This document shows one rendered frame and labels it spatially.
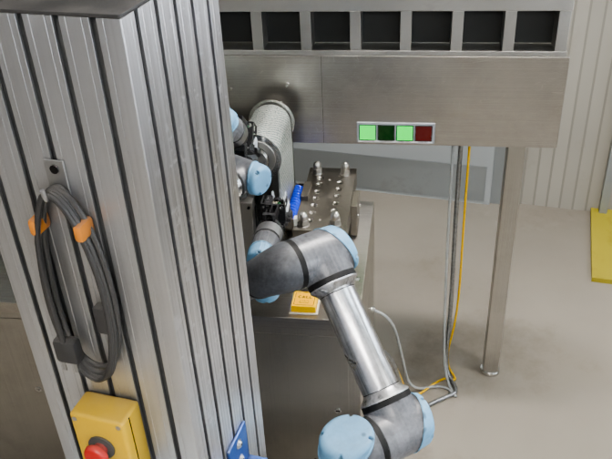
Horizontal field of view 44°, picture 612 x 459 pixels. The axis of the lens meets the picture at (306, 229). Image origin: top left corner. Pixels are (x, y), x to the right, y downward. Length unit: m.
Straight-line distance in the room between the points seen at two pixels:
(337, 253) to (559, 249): 2.55
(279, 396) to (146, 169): 1.59
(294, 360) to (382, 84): 0.89
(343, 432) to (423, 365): 1.72
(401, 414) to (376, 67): 1.16
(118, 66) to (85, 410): 0.53
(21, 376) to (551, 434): 1.93
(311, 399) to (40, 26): 1.71
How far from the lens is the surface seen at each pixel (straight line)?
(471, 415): 3.14
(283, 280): 1.66
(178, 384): 1.09
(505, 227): 2.86
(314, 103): 2.47
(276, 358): 2.29
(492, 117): 2.47
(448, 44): 2.45
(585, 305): 3.77
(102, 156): 0.91
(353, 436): 1.62
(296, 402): 2.40
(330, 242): 1.69
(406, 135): 2.48
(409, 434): 1.67
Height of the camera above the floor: 2.25
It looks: 33 degrees down
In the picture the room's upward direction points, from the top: 3 degrees counter-clockwise
